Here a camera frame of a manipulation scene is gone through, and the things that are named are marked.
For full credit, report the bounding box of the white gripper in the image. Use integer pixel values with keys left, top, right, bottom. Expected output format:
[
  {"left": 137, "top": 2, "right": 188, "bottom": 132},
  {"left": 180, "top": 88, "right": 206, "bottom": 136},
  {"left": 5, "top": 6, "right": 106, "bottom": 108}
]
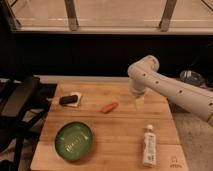
[{"left": 130, "top": 85, "right": 147, "bottom": 110}]

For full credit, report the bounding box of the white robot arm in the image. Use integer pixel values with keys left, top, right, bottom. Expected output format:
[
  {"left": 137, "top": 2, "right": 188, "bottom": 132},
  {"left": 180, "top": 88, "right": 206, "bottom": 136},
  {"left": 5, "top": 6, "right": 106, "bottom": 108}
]
[{"left": 127, "top": 55, "right": 213, "bottom": 127}]

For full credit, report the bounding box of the green ceramic bowl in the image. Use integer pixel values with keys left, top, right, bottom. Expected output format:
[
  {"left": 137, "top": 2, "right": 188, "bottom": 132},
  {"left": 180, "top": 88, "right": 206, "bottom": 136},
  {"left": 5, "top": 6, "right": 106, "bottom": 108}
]
[{"left": 54, "top": 121, "right": 93, "bottom": 161}]

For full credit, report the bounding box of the white tube bottle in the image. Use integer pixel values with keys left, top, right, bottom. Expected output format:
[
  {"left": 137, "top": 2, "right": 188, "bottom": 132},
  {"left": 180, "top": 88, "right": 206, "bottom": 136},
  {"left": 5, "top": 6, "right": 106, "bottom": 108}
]
[{"left": 143, "top": 125, "right": 156, "bottom": 167}]

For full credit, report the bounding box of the white napkin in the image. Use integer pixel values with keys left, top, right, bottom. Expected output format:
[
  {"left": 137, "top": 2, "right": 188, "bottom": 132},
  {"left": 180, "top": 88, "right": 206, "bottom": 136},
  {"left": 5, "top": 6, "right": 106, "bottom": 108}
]
[{"left": 63, "top": 92, "right": 82, "bottom": 107}]

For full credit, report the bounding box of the black block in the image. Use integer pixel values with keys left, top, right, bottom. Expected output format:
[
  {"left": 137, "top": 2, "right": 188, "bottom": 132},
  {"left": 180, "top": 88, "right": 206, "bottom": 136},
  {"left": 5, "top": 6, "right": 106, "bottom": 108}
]
[{"left": 59, "top": 95, "right": 78, "bottom": 105}]

